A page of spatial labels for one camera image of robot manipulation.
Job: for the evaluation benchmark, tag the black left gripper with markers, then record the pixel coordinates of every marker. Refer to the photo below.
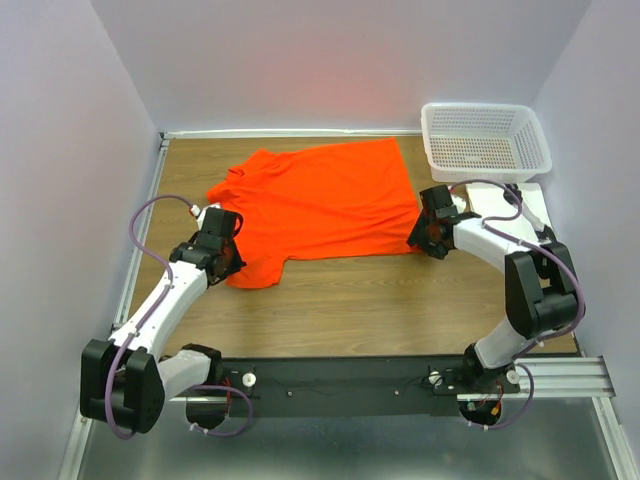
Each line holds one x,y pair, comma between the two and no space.
235,265

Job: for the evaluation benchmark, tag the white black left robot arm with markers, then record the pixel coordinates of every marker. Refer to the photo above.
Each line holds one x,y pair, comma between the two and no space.
124,380

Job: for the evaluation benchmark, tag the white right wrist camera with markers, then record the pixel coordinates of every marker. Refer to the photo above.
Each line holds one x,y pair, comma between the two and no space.
461,202

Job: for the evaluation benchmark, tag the white plastic mesh basket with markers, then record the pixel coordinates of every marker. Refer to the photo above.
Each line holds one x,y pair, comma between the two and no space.
500,142

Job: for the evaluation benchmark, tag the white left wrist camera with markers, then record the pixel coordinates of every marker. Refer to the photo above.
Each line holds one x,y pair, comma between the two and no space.
197,211

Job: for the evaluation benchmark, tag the orange t shirt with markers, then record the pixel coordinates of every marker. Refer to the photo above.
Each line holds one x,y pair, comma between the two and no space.
332,201

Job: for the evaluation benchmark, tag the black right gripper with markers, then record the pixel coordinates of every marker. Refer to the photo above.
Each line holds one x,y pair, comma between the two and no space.
437,251

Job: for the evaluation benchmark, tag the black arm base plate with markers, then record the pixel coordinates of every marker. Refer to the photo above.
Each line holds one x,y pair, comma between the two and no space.
220,410

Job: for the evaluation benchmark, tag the aluminium front frame rail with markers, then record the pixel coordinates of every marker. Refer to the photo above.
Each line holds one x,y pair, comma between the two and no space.
565,375

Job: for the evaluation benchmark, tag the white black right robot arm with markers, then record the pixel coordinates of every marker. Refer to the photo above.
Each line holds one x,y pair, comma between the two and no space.
543,297

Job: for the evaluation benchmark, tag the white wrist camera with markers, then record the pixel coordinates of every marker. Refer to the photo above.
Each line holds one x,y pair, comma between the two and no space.
461,202
197,211

